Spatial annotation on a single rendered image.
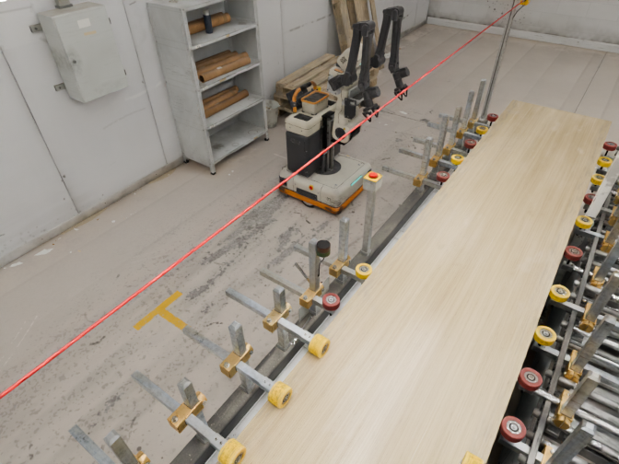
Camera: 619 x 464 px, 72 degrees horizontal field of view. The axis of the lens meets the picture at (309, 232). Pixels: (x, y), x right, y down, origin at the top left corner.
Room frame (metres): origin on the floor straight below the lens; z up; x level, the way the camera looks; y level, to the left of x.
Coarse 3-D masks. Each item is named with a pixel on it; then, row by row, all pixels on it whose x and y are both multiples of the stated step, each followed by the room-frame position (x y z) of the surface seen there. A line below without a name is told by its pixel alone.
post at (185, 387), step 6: (186, 378) 0.75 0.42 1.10; (180, 384) 0.73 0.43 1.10; (186, 384) 0.73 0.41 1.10; (192, 384) 0.74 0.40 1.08; (180, 390) 0.73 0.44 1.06; (186, 390) 0.72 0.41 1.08; (192, 390) 0.73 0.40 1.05; (186, 396) 0.71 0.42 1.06; (192, 396) 0.73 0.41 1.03; (186, 402) 0.72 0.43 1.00; (192, 402) 0.72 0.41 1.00; (198, 414) 0.73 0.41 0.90; (204, 420) 0.74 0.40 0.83
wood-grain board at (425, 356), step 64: (512, 128) 2.84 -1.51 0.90; (576, 128) 2.82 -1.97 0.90; (448, 192) 2.05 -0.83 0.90; (512, 192) 2.03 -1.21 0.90; (576, 192) 2.02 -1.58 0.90; (448, 256) 1.51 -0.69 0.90; (512, 256) 1.50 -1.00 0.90; (384, 320) 1.12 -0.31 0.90; (448, 320) 1.12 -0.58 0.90; (512, 320) 1.11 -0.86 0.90; (320, 384) 0.83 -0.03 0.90; (384, 384) 0.83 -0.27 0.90; (448, 384) 0.82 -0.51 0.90; (512, 384) 0.82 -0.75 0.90; (256, 448) 0.61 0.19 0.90; (320, 448) 0.60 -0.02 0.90; (384, 448) 0.60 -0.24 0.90; (448, 448) 0.59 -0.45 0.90
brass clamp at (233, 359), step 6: (246, 342) 0.98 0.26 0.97; (246, 348) 0.95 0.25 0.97; (252, 348) 0.96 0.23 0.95; (234, 354) 0.92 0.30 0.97; (246, 354) 0.93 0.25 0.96; (228, 360) 0.90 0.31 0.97; (234, 360) 0.90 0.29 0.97; (240, 360) 0.90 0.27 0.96; (246, 360) 0.93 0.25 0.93; (222, 366) 0.87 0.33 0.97; (228, 366) 0.87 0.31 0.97; (234, 366) 0.88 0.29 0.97; (222, 372) 0.88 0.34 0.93; (228, 372) 0.85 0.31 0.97; (234, 372) 0.87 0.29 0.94
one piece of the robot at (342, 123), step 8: (336, 72) 3.15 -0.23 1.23; (344, 72) 3.15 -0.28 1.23; (344, 88) 3.11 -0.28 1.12; (336, 96) 3.21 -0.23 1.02; (344, 96) 3.17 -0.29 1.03; (336, 104) 3.24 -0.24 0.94; (336, 112) 3.18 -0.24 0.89; (344, 112) 3.17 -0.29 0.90; (336, 120) 3.17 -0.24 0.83; (344, 120) 3.13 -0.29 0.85; (352, 120) 3.22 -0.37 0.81; (360, 120) 3.25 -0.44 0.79; (336, 128) 3.17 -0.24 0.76; (344, 128) 3.13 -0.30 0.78; (352, 128) 3.14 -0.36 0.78; (360, 128) 3.27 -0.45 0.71; (336, 136) 3.17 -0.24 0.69
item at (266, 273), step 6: (264, 270) 1.48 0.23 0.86; (264, 276) 1.45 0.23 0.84; (270, 276) 1.43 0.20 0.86; (276, 276) 1.43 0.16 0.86; (276, 282) 1.41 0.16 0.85; (282, 282) 1.39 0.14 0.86; (288, 282) 1.39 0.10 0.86; (288, 288) 1.37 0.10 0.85; (294, 288) 1.35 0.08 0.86; (300, 288) 1.35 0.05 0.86; (300, 294) 1.32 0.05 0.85; (312, 300) 1.28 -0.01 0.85; (318, 300) 1.28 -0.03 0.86; (318, 306) 1.27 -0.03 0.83; (330, 312) 1.22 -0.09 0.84
